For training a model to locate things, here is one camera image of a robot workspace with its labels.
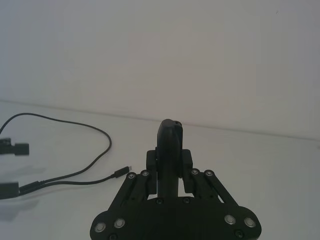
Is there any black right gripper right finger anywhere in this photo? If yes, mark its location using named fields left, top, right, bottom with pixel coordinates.
left=174, top=120, right=262, bottom=233

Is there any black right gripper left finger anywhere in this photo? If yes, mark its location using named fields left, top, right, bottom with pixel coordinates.
left=91, top=118, right=177, bottom=234

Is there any black boxy plug connector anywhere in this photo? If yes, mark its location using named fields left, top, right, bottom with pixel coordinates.
left=0, top=136, right=30, bottom=157

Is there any black adapter block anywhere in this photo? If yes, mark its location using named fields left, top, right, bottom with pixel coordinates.
left=0, top=181, right=20, bottom=200

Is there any long black looping cable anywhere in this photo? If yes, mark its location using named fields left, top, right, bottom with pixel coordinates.
left=0, top=113, right=113, bottom=195

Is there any black cable with small plug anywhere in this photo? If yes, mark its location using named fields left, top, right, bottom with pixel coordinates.
left=19, top=165, right=134, bottom=196

